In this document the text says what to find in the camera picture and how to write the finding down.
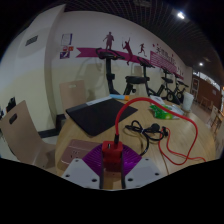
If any grey wall vent grille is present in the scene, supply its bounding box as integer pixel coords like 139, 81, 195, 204
25, 34, 39, 47

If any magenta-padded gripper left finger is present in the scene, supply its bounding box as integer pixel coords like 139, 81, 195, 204
61, 143, 104, 190

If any group of wooden chairs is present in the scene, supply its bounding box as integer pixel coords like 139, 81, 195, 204
208, 104, 224, 134

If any black mouse pad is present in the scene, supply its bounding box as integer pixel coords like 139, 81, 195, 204
65, 98, 139, 137

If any red charger block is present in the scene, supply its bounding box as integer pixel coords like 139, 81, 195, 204
101, 140, 124, 173

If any small purple wall sign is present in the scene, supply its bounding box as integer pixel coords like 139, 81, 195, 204
59, 50, 71, 60

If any black power cable with plug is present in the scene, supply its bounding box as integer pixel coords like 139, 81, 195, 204
124, 119, 169, 157

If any white paper sheet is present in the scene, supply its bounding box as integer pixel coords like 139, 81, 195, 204
86, 96, 113, 106

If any white purple wall poster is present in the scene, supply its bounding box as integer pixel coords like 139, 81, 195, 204
60, 33, 74, 47

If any green wet wipes pack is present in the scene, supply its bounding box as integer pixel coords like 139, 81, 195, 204
148, 103, 184, 121

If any wooden chair with handle slot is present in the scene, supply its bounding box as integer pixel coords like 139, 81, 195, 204
59, 79, 88, 116
0, 99, 56, 168

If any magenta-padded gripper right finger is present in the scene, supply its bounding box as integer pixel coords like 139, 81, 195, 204
121, 144, 164, 190

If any small white box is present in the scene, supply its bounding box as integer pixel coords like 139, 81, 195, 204
149, 95, 166, 106

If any black cluttered chair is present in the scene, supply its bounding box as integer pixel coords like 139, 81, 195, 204
4, 96, 18, 113

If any red cable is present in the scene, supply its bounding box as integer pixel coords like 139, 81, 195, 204
114, 96, 207, 167

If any blue and orange marker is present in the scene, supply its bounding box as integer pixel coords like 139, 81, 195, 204
109, 94, 130, 101

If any black exercise bike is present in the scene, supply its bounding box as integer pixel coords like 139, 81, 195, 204
137, 56, 168, 98
95, 48, 148, 98
161, 68, 181, 103
173, 73, 190, 103

